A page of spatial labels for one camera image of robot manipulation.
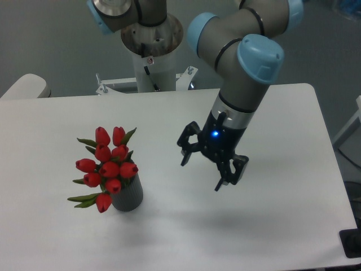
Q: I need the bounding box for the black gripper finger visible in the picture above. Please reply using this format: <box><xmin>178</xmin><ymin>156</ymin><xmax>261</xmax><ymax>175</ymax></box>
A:
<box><xmin>214</xmin><ymin>154</ymin><xmax>249</xmax><ymax>191</ymax></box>
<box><xmin>177</xmin><ymin>121</ymin><xmax>201</xmax><ymax>166</ymax></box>

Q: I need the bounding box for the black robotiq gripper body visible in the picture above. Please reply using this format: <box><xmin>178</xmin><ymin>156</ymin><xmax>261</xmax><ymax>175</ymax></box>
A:
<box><xmin>197</xmin><ymin>112</ymin><xmax>248</xmax><ymax>167</ymax></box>

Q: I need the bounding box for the red tulip bouquet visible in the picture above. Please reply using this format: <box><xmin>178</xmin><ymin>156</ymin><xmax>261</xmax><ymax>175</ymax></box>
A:
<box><xmin>68</xmin><ymin>126</ymin><xmax>136</xmax><ymax>213</ymax></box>

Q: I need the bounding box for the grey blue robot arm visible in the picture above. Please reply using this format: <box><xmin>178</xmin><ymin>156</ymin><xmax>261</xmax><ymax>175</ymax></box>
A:
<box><xmin>87</xmin><ymin>0</ymin><xmax>303</xmax><ymax>186</ymax></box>

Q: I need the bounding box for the dark grey ribbed vase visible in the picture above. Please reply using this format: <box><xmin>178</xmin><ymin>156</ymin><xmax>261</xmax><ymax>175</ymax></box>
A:
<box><xmin>111</xmin><ymin>159</ymin><xmax>143</xmax><ymax>212</ymax></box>

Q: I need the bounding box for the white furniture at right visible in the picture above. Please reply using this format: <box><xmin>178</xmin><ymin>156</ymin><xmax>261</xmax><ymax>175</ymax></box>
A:
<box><xmin>331</xmin><ymin>96</ymin><xmax>360</xmax><ymax>170</ymax></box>

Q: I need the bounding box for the black device at table edge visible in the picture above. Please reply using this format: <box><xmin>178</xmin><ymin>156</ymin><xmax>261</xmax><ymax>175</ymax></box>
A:
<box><xmin>339</xmin><ymin>229</ymin><xmax>360</xmax><ymax>259</ymax></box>

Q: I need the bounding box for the white chair backrest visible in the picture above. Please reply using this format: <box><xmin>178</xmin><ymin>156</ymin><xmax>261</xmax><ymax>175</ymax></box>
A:
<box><xmin>1</xmin><ymin>73</ymin><xmax>51</xmax><ymax>100</ymax></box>

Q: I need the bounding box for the black cable on pedestal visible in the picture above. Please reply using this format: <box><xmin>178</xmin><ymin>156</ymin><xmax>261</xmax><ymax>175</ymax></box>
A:
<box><xmin>143</xmin><ymin>65</ymin><xmax>161</xmax><ymax>92</ymax></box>

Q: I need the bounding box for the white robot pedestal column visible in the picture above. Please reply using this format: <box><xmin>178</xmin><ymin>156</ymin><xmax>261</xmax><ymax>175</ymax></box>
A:
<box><xmin>121</xmin><ymin>14</ymin><xmax>183</xmax><ymax>85</ymax></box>

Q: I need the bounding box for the white pedestal base frame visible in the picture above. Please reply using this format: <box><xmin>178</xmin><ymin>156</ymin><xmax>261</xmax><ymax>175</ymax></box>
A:
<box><xmin>95</xmin><ymin>65</ymin><xmax>199</xmax><ymax>95</ymax></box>

